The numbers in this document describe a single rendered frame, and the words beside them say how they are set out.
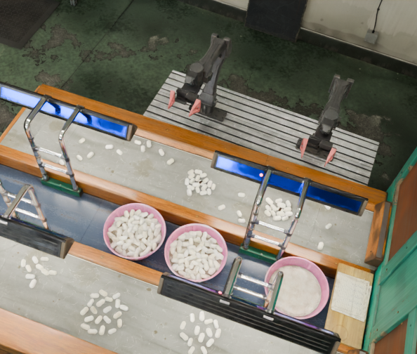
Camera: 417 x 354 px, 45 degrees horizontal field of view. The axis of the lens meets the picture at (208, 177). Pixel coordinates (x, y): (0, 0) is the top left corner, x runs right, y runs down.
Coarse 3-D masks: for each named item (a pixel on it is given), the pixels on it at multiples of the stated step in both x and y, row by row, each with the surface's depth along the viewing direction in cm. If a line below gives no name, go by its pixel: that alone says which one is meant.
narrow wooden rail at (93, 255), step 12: (72, 252) 206; (84, 252) 207; (96, 252) 207; (108, 264) 205; (120, 264) 205; (132, 264) 205; (132, 276) 204; (144, 276) 203; (156, 276) 203; (348, 348) 192
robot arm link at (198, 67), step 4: (192, 64) 214; (196, 64) 214; (200, 64) 214; (192, 68) 213; (196, 68) 213; (200, 68) 213; (200, 72) 212; (204, 72) 219; (212, 72) 223; (200, 76) 214; (204, 76) 221; (208, 76) 222; (212, 76) 225; (200, 80) 217; (204, 80) 223; (208, 80) 225
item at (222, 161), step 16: (224, 160) 197; (240, 160) 195; (240, 176) 198; (256, 176) 196; (272, 176) 195; (288, 176) 193; (288, 192) 196; (320, 192) 192; (336, 192) 190; (336, 208) 193; (352, 208) 191
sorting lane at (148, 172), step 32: (32, 128) 244; (64, 160) 234; (96, 160) 236; (128, 160) 237; (160, 160) 238; (192, 160) 239; (160, 192) 228; (192, 192) 229; (224, 192) 230; (256, 192) 231; (256, 224) 222; (288, 224) 223; (320, 224) 224; (352, 224) 225; (352, 256) 216
